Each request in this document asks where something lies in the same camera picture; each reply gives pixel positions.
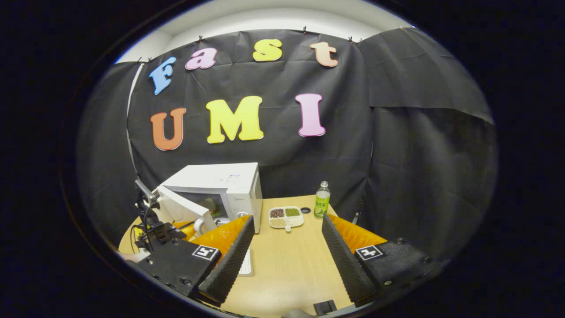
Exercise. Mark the green drink bottle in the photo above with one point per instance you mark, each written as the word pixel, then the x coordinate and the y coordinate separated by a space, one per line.
pixel 322 205

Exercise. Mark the white microwave oven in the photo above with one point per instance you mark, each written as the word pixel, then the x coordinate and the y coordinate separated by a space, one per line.
pixel 207 176

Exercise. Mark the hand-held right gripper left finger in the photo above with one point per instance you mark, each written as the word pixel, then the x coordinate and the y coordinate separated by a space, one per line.
pixel 229 265

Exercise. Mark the black table clamp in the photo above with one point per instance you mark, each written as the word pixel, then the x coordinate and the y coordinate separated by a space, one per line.
pixel 325 306

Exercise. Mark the white divided grain dish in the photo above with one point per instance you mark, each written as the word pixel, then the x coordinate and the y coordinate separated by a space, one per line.
pixel 295 221

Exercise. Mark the row of black cloth clips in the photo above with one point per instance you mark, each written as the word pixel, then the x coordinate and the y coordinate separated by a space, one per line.
pixel 304 30

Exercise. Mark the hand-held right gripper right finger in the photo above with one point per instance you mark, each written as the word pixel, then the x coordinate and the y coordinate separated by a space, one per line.
pixel 346 265

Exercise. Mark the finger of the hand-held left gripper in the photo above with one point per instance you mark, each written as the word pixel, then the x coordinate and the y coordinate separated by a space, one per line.
pixel 187 229

